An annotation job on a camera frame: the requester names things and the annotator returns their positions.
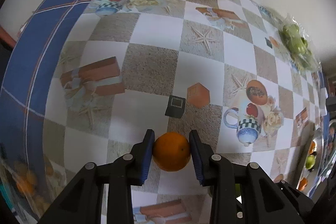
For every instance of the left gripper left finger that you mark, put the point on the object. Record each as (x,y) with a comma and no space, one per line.
(81,200)

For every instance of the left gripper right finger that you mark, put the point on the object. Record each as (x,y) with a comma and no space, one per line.
(240,193)

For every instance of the small orange mandarin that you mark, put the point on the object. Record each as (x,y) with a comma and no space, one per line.
(171,152)

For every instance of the clear box of green fruits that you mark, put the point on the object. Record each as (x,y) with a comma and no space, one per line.
(299,44)

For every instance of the silver metal bowl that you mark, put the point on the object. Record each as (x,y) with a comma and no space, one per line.
(310,133)

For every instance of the black charger on white dock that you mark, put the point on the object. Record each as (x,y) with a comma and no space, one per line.
(327,97)

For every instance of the checkered patterned tablecloth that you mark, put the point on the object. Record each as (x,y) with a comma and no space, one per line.
(88,78)

